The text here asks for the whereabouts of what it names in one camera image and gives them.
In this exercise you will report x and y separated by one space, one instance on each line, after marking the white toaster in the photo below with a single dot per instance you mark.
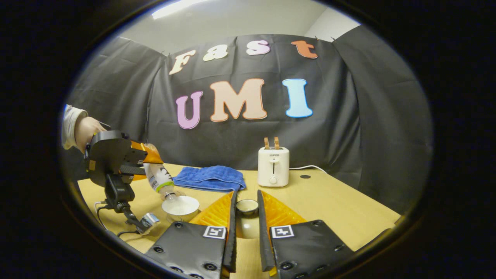
273 166

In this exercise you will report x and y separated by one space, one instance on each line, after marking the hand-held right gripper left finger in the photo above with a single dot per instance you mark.
231 232

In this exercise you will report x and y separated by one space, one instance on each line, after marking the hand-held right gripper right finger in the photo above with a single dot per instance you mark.
263 232

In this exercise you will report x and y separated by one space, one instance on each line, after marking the blue towel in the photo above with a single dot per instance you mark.
211 177

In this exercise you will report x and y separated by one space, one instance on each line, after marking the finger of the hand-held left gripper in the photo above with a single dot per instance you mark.
151 155
133 170

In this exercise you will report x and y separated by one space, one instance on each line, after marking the white teacup lid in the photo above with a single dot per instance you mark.
247 223

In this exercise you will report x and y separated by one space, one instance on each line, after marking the toast slice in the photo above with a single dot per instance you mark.
276 142
267 143

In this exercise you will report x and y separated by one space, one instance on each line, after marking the clear water bottle yellow label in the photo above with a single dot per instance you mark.
159 176

